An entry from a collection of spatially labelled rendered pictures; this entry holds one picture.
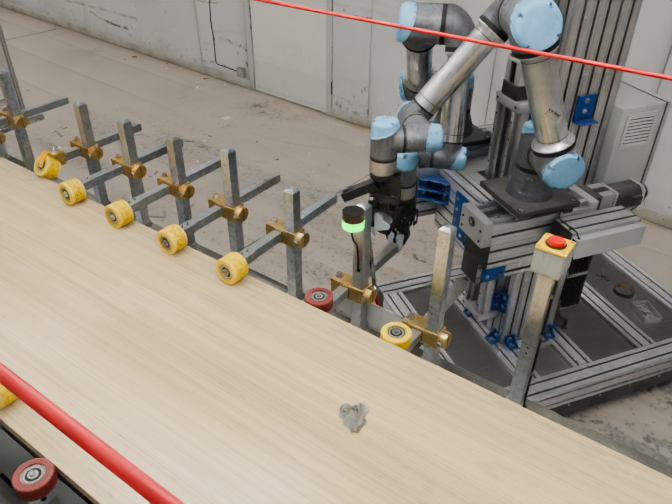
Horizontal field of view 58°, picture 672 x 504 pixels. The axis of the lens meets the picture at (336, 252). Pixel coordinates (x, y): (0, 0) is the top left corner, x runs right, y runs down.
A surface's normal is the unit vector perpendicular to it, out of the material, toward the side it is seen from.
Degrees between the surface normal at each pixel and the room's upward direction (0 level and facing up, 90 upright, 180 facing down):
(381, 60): 90
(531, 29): 83
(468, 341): 0
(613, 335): 0
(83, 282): 0
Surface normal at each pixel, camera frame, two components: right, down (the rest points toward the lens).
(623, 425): 0.01, -0.82
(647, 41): -0.64, 0.43
